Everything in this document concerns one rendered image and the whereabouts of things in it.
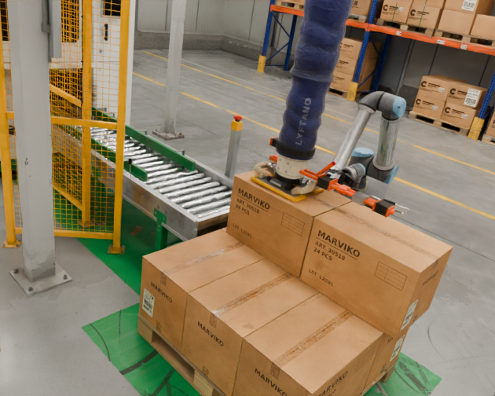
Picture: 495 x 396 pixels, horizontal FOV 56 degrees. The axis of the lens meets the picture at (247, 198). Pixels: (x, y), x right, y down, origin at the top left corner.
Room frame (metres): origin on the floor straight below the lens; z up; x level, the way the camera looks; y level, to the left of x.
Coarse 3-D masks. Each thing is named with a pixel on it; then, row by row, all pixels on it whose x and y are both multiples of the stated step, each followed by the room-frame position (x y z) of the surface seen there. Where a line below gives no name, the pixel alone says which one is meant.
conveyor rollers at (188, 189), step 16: (80, 128) 4.07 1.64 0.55; (96, 128) 4.18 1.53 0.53; (112, 144) 3.82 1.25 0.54; (128, 144) 3.85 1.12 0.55; (144, 160) 3.55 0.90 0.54; (160, 160) 3.59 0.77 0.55; (160, 176) 3.34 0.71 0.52; (176, 176) 3.35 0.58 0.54; (192, 176) 3.38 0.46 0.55; (160, 192) 3.02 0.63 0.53; (176, 192) 3.03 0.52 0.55; (192, 192) 3.14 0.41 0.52; (208, 192) 3.14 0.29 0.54; (224, 192) 3.17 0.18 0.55; (192, 208) 2.82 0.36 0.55; (208, 208) 2.90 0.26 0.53; (224, 208) 2.91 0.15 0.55
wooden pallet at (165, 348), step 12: (144, 324) 2.12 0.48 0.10; (144, 336) 2.11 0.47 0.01; (156, 336) 2.10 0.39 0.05; (156, 348) 2.03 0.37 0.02; (168, 348) 2.05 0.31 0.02; (168, 360) 1.96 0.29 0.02; (180, 360) 1.97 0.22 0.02; (396, 360) 2.13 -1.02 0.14; (180, 372) 1.89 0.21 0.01; (192, 372) 1.89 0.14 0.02; (384, 372) 2.03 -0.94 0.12; (192, 384) 1.82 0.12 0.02; (204, 384) 1.77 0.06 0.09; (372, 384) 1.93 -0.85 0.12
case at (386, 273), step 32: (320, 224) 2.16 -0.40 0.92; (352, 224) 2.18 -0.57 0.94; (384, 224) 2.25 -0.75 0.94; (320, 256) 2.13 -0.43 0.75; (352, 256) 2.02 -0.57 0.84; (384, 256) 1.92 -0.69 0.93; (416, 256) 1.95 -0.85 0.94; (448, 256) 2.09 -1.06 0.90; (320, 288) 2.10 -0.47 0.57; (352, 288) 1.99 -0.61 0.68; (384, 288) 1.89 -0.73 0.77; (416, 288) 1.83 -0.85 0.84; (384, 320) 1.86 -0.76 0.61
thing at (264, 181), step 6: (252, 180) 2.51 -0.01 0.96; (258, 180) 2.49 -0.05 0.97; (264, 180) 2.50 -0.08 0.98; (264, 186) 2.46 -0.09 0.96; (270, 186) 2.43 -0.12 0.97; (276, 186) 2.44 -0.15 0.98; (282, 186) 2.45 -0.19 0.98; (288, 186) 2.41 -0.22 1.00; (282, 192) 2.38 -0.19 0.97; (288, 192) 2.38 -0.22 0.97; (288, 198) 2.35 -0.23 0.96; (294, 198) 2.33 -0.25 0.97; (300, 198) 2.35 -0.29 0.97
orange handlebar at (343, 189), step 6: (270, 156) 2.60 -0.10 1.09; (276, 156) 2.62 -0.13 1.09; (276, 162) 2.57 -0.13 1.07; (306, 174) 2.43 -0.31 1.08; (312, 174) 2.42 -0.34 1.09; (330, 186) 2.33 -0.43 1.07; (336, 186) 2.32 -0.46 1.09; (342, 186) 2.32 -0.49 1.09; (342, 192) 2.29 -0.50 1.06; (348, 192) 2.27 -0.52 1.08; (372, 204) 2.17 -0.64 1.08; (390, 210) 2.13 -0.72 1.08
